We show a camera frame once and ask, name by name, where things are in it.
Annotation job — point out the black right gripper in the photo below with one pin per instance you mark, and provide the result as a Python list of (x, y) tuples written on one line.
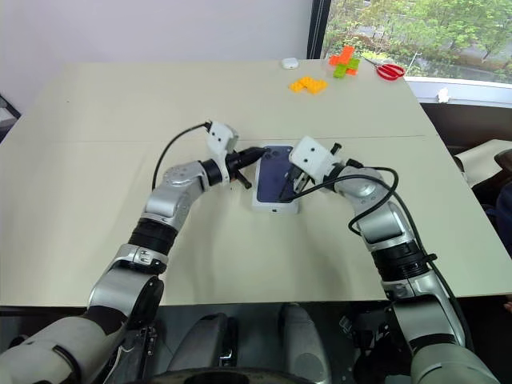
[(302, 182)]

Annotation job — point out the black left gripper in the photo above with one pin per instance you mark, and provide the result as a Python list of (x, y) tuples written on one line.
[(235, 165)]

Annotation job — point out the white phone box lid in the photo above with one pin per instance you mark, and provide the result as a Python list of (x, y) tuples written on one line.
[(272, 180)]

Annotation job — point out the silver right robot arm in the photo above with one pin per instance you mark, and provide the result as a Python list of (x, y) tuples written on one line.
[(392, 232)]

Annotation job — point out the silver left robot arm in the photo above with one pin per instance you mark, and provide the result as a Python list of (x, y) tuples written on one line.
[(120, 280)]

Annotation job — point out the yellow toy brick assembly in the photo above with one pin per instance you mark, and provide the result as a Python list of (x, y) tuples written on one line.
[(308, 85)]

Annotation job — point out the white earbuds case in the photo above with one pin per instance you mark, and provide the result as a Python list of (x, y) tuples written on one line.
[(288, 63)]

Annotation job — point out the small orange toy brick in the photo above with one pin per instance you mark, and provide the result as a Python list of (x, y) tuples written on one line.
[(352, 72)]

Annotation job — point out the orange toy brick cross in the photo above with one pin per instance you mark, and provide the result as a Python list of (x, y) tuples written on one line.
[(342, 55)]

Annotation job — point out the white crumpled paper scrap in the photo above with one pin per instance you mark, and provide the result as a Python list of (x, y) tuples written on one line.
[(442, 95)]

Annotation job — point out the beige fabric sheet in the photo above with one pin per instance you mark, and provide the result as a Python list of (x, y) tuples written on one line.
[(480, 160)]

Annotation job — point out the white window sill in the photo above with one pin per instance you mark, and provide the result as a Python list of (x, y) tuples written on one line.
[(460, 90)]

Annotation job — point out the person in dark clothing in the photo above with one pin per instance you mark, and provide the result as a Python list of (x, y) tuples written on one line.
[(502, 208)]

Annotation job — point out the black striped object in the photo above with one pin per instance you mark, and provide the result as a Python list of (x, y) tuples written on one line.
[(7, 116)]

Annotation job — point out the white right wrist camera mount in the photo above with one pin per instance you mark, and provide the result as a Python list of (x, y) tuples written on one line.
[(312, 158)]

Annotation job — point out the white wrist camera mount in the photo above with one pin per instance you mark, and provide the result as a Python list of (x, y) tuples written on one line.
[(220, 138), (312, 158)]

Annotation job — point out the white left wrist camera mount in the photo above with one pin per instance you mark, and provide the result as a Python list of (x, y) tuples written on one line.
[(220, 138)]

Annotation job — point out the black window frame post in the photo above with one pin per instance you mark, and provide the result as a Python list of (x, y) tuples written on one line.
[(318, 28)]

